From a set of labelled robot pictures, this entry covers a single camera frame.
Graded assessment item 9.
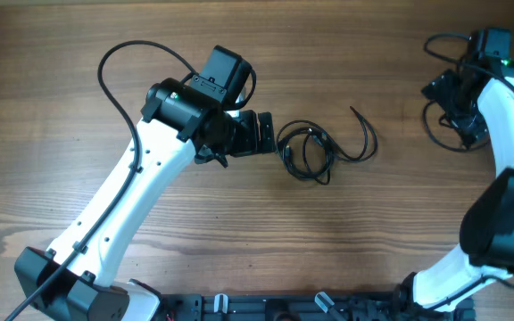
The thick black cable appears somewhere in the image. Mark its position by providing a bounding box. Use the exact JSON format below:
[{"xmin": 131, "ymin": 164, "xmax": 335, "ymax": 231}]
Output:
[{"xmin": 421, "ymin": 100, "xmax": 485, "ymax": 153}]

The thin black usb cable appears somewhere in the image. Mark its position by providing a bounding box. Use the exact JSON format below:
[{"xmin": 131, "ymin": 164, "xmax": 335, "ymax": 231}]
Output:
[{"xmin": 275, "ymin": 105, "xmax": 379, "ymax": 186}]

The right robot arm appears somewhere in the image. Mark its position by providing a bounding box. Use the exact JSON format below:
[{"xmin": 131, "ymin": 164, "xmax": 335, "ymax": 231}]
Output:
[{"xmin": 392, "ymin": 28, "xmax": 514, "ymax": 317}]

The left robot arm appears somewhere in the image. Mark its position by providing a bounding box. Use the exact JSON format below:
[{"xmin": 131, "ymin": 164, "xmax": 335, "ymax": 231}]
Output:
[{"xmin": 14, "ymin": 46, "xmax": 275, "ymax": 320}]

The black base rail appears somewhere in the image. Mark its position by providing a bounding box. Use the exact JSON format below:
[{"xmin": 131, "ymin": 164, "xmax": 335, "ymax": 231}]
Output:
[{"xmin": 152, "ymin": 292, "xmax": 407, "ymax": 321}]

